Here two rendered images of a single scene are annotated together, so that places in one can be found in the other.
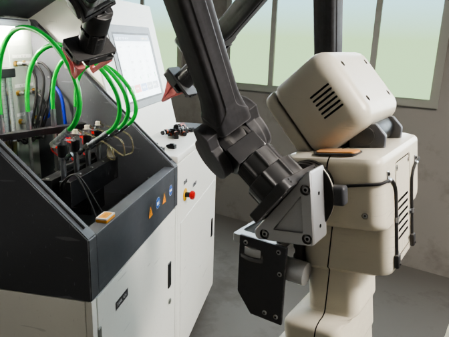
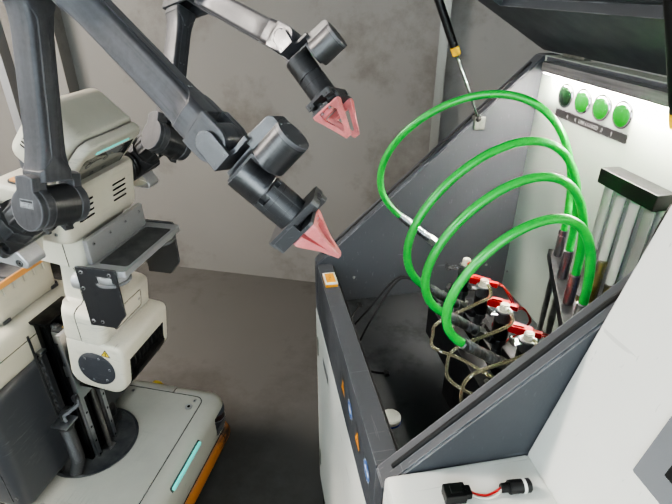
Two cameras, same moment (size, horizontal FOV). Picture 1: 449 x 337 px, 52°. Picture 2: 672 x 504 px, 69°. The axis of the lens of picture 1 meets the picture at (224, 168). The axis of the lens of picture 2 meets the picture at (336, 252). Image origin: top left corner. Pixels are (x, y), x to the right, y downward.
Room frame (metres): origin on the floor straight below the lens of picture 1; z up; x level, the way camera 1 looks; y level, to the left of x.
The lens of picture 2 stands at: (2.06, -0.05, 1.59)
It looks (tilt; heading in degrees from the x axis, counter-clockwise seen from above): 29 degrees down; 159
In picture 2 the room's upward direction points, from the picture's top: straight up
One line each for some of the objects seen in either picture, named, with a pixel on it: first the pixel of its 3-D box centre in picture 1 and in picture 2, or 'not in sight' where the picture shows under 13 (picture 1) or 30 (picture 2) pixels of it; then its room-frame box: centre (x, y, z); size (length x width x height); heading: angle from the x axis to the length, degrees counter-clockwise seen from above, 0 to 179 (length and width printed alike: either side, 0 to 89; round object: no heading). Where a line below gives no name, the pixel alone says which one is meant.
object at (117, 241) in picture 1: (137, 217); (348, 366); (1.32, 0.26, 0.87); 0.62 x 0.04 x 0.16; 169
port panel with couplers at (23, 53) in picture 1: (27, 90); not in sight; (1.65, 0.71, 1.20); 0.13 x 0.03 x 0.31; 169
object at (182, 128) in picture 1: (178, 129); not in sight; (2.06, 0.21, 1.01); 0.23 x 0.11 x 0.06; 169
